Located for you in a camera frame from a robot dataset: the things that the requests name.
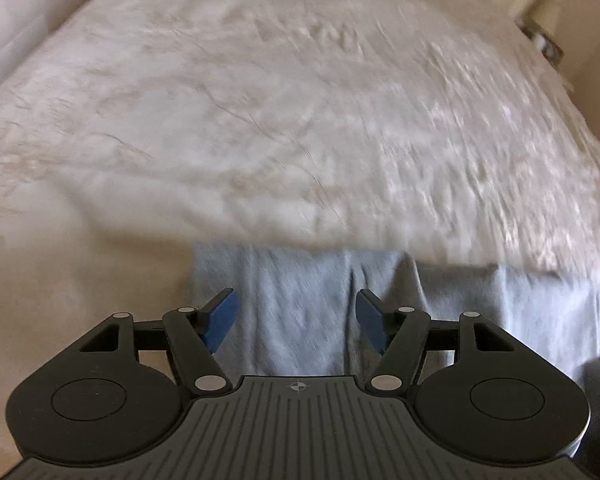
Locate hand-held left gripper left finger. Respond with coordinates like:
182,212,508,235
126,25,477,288
72,287,241,394

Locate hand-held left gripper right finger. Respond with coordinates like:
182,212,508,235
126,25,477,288
355,287,531,394

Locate light blue-grey pants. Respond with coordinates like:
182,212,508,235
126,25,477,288
190,242,600,386

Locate white embroidered bedspread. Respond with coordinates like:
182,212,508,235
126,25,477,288
0,0,600,466

